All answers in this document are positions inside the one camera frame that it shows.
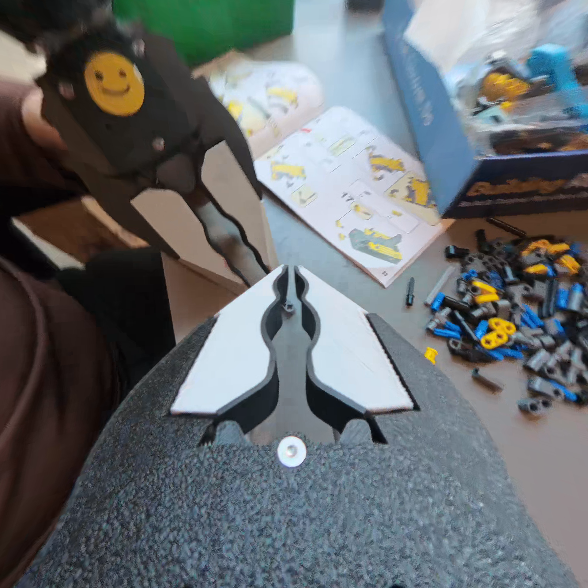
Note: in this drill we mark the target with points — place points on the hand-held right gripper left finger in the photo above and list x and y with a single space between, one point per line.
220 367

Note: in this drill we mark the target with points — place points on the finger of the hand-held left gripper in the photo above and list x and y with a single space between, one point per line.
174 225
239 193

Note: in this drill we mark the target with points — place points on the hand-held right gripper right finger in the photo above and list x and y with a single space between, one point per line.
358 367

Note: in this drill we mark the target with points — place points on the grey desk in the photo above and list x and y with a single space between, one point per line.
349 69

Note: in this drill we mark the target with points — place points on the person's left hand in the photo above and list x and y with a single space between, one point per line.
39 119

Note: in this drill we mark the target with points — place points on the yellow connector piece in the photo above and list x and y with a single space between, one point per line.
431 355

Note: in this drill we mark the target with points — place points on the black long stop pin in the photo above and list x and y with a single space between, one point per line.
410 291

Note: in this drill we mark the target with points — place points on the white building instruction booklet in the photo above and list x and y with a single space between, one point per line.
349 197

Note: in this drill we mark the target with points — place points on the light grey ribbed axle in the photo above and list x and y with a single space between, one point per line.
441 285

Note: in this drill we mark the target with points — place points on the dark grey tube piece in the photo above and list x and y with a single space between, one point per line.
487 379

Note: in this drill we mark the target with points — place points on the green storage box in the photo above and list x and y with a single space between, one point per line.
206 23

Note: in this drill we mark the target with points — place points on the pile of mixed small pieces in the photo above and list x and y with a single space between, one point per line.
505 298

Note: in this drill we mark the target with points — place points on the blue cardboard kit box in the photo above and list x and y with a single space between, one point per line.
432 128

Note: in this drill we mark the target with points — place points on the small black electronic box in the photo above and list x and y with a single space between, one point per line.
363 4

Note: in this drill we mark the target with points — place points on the bundle of clear plastic bags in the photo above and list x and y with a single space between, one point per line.
459 32

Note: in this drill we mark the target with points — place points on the yellow black wheel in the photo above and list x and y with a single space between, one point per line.
500 87

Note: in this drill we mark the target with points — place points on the blue plastic separator tool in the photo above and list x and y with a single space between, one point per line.
551 69

